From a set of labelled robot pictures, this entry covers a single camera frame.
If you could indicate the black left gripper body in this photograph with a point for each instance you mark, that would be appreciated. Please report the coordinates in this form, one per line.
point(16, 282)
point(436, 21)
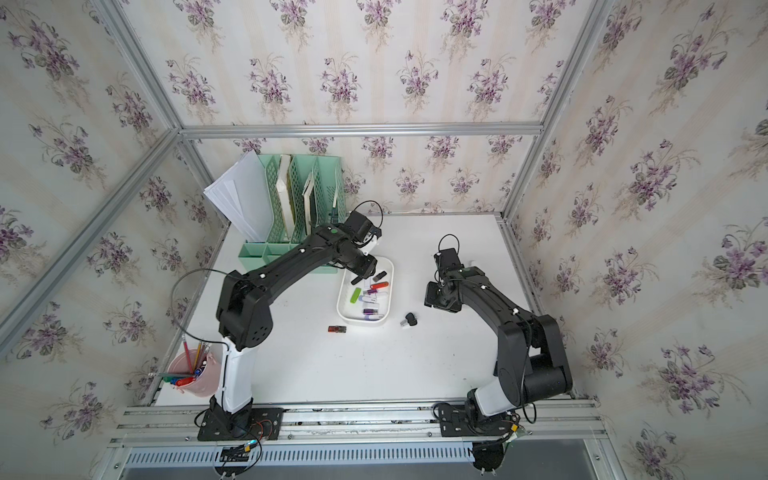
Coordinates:
point(360, 263)

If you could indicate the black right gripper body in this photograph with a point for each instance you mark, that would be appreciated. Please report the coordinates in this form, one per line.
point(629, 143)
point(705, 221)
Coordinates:
point(435, 296)

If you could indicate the green usb drive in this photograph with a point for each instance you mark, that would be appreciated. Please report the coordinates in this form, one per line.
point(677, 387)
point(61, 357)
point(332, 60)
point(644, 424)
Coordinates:
point(355, 295)

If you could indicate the white storage box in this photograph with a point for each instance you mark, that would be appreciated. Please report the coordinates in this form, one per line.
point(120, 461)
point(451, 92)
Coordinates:
point(352, 314)

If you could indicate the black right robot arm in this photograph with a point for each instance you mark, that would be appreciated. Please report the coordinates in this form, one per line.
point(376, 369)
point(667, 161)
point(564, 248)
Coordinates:
point(531, 363)

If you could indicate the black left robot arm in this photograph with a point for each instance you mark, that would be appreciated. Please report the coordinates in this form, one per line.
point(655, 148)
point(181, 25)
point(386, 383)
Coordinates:
point(243, 311)

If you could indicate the black binder clip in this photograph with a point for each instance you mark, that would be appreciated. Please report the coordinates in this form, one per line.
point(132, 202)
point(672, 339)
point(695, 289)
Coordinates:
point(410, 320)

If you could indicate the dark pen in organizer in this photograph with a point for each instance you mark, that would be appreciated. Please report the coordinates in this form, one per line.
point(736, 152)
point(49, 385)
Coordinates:
point(333, 213)

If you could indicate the beige notebook in organizer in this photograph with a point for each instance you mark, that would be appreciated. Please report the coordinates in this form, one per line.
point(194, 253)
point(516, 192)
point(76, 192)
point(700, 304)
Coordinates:
point(308, 198)

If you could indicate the green desk file organizer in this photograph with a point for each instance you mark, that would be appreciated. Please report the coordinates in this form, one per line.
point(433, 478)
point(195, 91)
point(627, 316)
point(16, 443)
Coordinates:
point(328, 177)

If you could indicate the white book in organizer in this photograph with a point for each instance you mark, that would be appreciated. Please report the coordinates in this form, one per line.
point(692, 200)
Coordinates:
point(284, 195)

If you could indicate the white paper stack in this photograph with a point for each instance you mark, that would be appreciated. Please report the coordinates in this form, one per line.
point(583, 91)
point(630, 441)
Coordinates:
point(241, 195)

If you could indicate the pink pen cup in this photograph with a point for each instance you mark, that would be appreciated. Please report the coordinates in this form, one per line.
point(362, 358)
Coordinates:
point(196, 370)

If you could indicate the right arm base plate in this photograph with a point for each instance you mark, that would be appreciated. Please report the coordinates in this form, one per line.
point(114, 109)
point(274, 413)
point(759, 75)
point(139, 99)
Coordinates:
point(466, 421)

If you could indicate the aluminium frame rail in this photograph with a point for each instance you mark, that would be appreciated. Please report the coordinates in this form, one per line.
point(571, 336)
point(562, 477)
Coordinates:
point(361, 130)

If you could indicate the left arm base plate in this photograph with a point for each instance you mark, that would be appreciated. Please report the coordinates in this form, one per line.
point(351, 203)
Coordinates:
point(248, 424)

